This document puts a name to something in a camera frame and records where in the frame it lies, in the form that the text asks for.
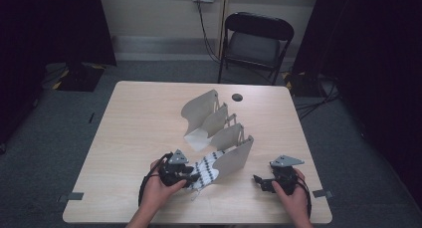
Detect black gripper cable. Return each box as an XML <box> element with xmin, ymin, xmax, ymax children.
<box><xmin>137</xmin><ymin>151</ymin><xmax>174</xmax><ymax>209</ymax></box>
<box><xmin>295</xmin><ymin>174</ymin><xmax>313</xmax><ymax>219</ymax></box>

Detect white black-striped cloth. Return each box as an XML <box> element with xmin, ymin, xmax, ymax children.
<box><xmin>187</xmin><ymin>149</ymin><xmax>227</xmax><ymax>202</ymax></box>

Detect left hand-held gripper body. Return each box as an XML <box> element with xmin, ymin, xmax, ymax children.
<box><xmin>158</xmin><ymin>148</ymin><xmax>192</xmax><ymax>187</ymax></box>

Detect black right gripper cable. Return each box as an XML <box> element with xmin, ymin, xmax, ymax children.
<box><xmin>295</xmin><ymin>174</ymin><xmax>313</xmax><ymax>219</ymax></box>

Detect black folding chair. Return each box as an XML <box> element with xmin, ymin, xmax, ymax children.
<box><xmin>217</xmin><ymin>11</ymin><xmax>296</xmax><ymax>87</ymax></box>

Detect person's left hand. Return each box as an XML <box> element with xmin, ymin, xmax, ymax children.
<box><xmin>142</xmin><ymin>158</ymin><xmax>187</xmax><ymax>214</ymax></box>

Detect grey metal divider rack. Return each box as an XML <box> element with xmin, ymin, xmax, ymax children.
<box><xmin>180</xmin><ymin>89</ymin><xmax>255</xmax><ymax>184</ymax></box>

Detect black floor cables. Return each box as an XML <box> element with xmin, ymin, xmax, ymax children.
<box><xmin>293</xmin><ymin>73</ymin><xmax>341</xmax><ymax>121</ymax></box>

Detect black wall socket cable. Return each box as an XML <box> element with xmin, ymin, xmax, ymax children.
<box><xmin>195</xmin><ymin>0</ymin><xmax>222</xmax><ymax>65</ymax></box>

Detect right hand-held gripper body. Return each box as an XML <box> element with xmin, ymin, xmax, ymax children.
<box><xmin>269</xmin><ymin>154</ymin><xmax>306</xmax><ymax>196</ymax></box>

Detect person's right hand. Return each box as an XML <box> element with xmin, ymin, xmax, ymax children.
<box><xmin>272</xmin><ymin>167</ymin><xmax>312</xmax><ymax>222</ymax></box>

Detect beige wall conduit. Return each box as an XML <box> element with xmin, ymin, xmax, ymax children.
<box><xmin>217</xmin><ymin>0</ymin><xmax>231</xmax><ymax>58</ymax></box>

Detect black stand base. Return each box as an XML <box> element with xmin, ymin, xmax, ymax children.
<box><xmin>53</xmin><ymin>62</ymin><xmax>106</xmax><ymax>93</ymax></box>

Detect black curtain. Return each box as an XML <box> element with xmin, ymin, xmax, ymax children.
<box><xmin>292</xmin><ymin>0</ymin><xmax>422</xmax><ymax>199</ymax></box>
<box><xmin>0</xmin><ymin>0</ymin><xmax>117</xmax><ymax>146</ymax></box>

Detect grey tape strip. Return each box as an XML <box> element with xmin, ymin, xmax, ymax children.
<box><xmin>312</xmin><ymin>189</ymin><xmax>333</xmax><ymax>199</ymax></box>
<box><xmin>57</xmin><ymin>191</ymin><xmax>85</xmax><ymax>203</ymax></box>

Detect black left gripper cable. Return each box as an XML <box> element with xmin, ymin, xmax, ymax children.
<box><xmin>137</xmin><ymin>151</ymin><xmax>174</xmax><ymax>209</ymax></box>

